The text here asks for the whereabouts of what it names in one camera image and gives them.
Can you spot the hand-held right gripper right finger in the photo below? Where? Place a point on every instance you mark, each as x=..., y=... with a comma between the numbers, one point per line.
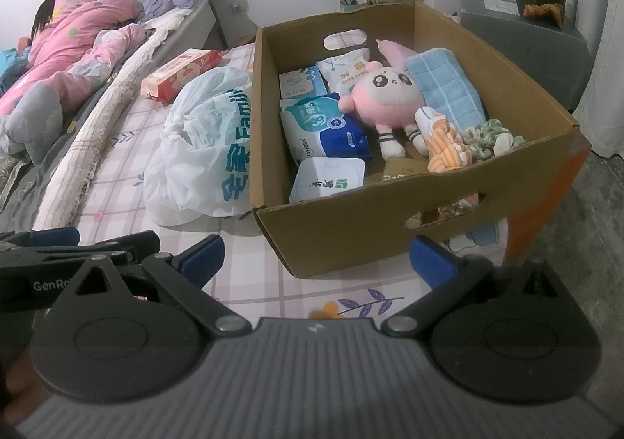
x=431, y=261

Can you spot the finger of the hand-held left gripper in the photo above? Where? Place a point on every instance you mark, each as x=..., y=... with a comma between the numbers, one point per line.
x=117, y=246
x=53, y=237

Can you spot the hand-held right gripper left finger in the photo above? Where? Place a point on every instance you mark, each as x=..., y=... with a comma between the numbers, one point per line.
x=202, y=257

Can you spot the large brown cardboard box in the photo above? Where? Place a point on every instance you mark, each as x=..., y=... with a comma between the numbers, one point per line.
x=341, y=234

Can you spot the orange striped socks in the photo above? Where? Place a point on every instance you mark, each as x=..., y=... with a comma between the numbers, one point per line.
x=448, y=151

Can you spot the white plastic bag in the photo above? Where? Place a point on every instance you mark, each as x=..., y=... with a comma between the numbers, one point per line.
x=195, y=127

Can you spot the white green mark tissue pack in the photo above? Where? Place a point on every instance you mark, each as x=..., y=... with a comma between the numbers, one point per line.
x=321, y=180

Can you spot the green floral scrunchie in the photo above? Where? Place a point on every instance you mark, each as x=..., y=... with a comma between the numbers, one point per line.
x=492, y=137

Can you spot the white dark blue wipes pack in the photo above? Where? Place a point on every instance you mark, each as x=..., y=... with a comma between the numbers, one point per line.
x=321, y=132

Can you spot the pink plush toy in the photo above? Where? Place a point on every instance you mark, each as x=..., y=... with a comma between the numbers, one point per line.
x=385, y=98

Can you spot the light blue checked towel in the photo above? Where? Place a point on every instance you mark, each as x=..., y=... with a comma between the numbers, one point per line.
x=443, y=83

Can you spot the light blue tissue pack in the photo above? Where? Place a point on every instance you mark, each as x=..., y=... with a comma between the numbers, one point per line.
x=300, y=83

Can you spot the grey soft cloth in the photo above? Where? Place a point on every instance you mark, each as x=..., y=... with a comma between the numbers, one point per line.
x=34, y=122

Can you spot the checked printed bed sheet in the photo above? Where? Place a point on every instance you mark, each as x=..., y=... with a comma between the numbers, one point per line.
x=124, y=161

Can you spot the white rolled fringed quilt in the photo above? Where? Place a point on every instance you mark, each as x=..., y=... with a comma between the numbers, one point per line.
x=97, y=127

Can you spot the dark grey bed sheet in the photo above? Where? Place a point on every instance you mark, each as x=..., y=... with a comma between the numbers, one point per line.
x=83, y=117

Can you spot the teal blue cloth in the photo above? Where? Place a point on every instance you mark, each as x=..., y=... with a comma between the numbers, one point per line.
x=9, y=68

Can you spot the red tissue pack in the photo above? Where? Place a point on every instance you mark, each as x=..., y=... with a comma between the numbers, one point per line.
x=180, y=73

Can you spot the brown cardboard piece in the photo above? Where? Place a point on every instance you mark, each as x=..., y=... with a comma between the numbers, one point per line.
x=246, y=39

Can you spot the grey cabinet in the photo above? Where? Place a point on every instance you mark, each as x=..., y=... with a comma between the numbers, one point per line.
x=526, y=54

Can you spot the grey bed base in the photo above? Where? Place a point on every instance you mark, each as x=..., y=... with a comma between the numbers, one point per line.
x=195, y=24

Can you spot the green white carton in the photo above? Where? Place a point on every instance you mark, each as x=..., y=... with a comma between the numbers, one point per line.
x=356, y=3

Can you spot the white curtain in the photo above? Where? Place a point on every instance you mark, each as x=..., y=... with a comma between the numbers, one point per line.
x=604, y=29

